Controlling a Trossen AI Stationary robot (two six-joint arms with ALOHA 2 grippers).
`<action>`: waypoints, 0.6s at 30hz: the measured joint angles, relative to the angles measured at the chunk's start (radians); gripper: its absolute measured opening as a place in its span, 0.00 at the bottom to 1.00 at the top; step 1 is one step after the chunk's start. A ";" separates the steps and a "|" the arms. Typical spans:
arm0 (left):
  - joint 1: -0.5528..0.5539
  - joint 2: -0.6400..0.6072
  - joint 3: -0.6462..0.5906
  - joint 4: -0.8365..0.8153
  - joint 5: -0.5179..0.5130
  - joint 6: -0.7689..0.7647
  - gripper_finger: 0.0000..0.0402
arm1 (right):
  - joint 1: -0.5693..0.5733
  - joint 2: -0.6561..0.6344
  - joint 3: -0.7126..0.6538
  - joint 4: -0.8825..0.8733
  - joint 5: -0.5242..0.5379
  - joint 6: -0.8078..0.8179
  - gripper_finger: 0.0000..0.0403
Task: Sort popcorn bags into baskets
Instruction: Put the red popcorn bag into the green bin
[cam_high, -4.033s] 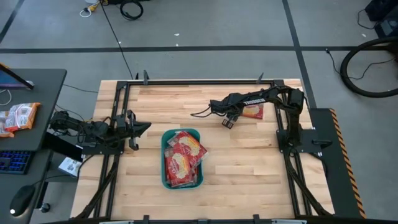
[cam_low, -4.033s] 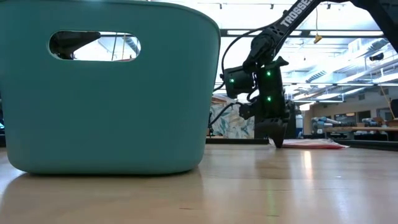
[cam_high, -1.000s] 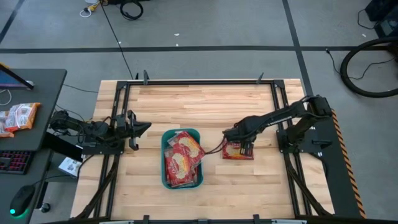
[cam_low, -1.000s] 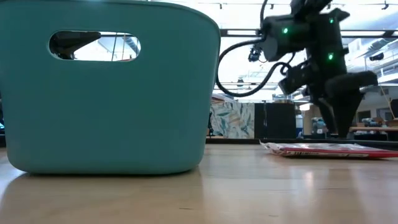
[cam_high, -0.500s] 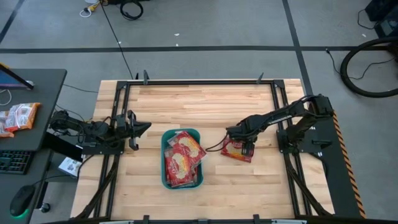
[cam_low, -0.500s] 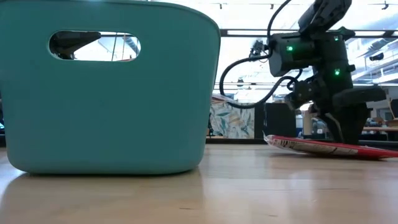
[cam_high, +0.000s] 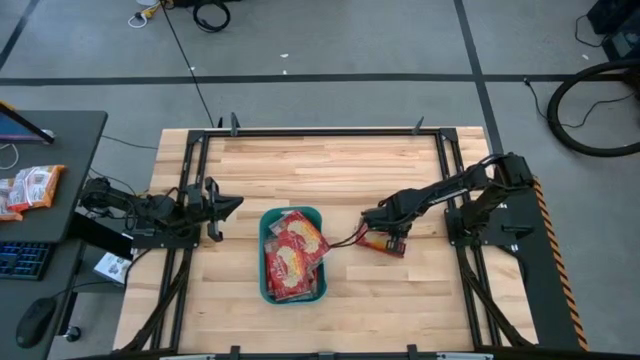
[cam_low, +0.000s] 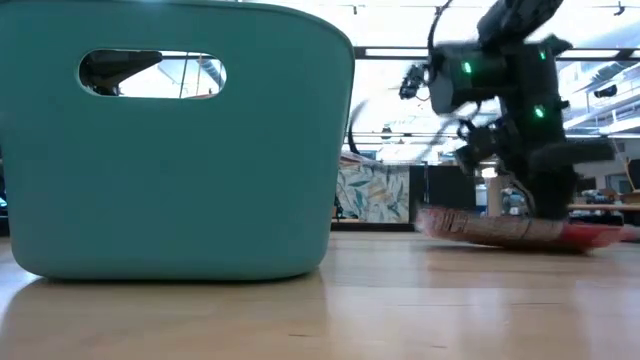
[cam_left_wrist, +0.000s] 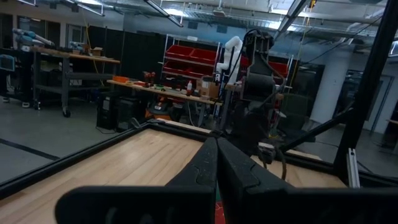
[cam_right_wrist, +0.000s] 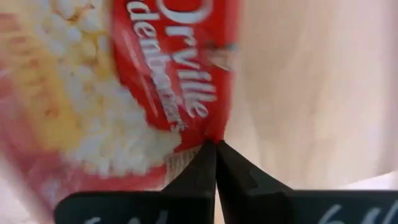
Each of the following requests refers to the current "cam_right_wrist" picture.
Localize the red popcorn bag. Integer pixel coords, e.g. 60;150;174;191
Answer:
0;0;243;215

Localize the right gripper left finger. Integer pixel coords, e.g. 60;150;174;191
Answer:
54;141;216;224

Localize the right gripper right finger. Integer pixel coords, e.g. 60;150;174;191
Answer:
216;140;398;224

